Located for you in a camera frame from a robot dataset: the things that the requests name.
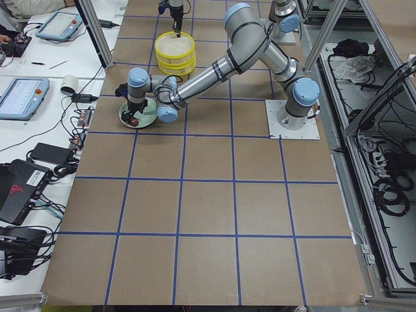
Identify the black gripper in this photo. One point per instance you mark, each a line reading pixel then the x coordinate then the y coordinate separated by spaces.
pixel 175 13
pixel 135 105

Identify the brown steamed bun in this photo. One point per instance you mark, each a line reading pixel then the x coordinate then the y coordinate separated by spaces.
pixel 133 122

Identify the yellow steamer layer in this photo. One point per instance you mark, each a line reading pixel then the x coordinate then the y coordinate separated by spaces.
pixel 177 60
pixel 182 69

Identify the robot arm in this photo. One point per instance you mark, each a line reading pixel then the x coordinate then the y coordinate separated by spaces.
pixel 282 19
pixel 251 41

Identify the white cloth steamer liner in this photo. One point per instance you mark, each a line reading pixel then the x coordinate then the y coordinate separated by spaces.
pixel 171 45

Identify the light green plate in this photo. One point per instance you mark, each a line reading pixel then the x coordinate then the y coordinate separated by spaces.
pixel 146 118

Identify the black power adapter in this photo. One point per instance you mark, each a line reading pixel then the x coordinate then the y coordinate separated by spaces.
pixel 83 98

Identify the blue teach pendant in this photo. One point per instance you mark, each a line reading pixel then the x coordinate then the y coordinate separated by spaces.
pixel 22 98
pixel 59 27

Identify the black computer box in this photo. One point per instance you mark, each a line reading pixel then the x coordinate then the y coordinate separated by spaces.
pixel 29 182

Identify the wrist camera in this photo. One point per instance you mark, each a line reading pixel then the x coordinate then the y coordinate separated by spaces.
pixel 121 91
pixel 163 6

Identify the aluminium frame post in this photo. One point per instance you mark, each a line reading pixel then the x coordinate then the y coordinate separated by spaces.
pixel 89 17

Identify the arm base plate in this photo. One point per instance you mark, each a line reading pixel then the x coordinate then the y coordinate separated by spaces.
pixel 281 125

